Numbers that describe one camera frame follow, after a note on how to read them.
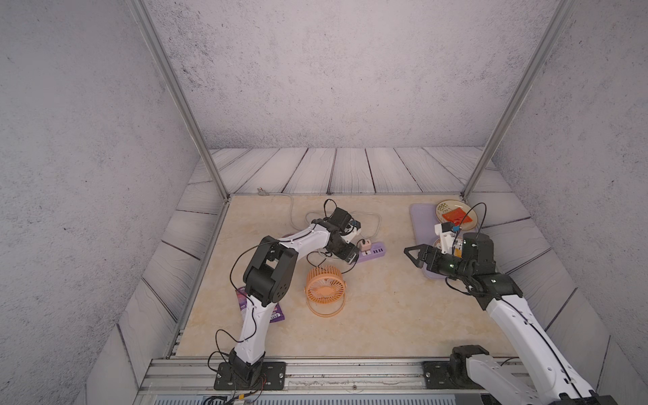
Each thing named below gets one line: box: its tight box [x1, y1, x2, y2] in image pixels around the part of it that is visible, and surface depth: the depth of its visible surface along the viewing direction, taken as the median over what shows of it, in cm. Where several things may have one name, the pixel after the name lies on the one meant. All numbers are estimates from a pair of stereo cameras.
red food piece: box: [441, 207, 473, 227], surface depth 110 cm
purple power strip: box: [357, 241, 387, 264], surface depth 100 cm
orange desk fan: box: [304, 264, 348, 319], surface depth 86 cm
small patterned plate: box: [435, 199, 479, 232], surface depth 113 cm
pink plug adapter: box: [356, 238, 373, 252], surface depth 97 cm
